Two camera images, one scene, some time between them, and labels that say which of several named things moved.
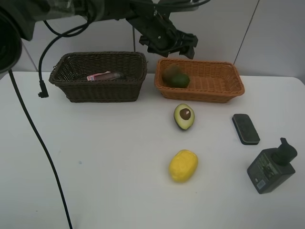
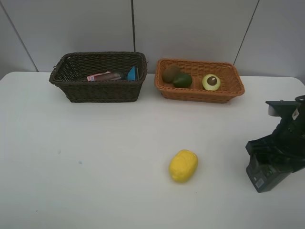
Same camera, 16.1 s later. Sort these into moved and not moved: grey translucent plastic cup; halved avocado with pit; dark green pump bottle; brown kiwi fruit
Moved: halved avocado with pit
Not moved: grey translucent plastic cup; dark green pump bottle; brown kiwi fruit
